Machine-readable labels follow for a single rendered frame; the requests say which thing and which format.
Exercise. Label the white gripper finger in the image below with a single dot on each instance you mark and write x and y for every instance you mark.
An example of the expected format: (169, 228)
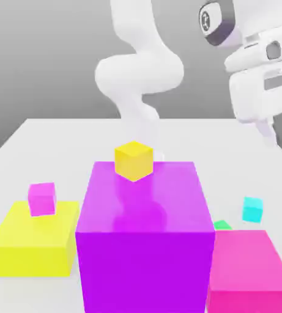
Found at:
(267, 132)

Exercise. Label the small cyan cube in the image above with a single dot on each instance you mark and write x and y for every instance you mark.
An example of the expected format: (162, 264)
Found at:
(252, 211)

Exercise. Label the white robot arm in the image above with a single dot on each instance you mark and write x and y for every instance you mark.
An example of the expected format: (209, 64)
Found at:
(140, 71)

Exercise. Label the large pink box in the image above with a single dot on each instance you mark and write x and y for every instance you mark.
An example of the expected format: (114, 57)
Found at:
(248, 269)

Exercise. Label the large yellow box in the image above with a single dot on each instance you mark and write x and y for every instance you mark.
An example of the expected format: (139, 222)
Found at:
(30, 247)

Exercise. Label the small yellow cube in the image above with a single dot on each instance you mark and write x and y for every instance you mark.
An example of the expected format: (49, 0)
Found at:
(133, 160)

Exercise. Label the small magenta cube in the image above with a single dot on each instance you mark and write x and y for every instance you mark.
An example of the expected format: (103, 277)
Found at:
(41, 200)

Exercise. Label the small green cube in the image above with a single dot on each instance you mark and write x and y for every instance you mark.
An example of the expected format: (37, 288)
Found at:
(222, 225)

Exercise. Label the large purple box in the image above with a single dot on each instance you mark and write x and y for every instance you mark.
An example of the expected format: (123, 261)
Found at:
(145, 256)

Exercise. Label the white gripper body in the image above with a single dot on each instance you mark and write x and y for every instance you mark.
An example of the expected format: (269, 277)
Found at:
(248, 97)

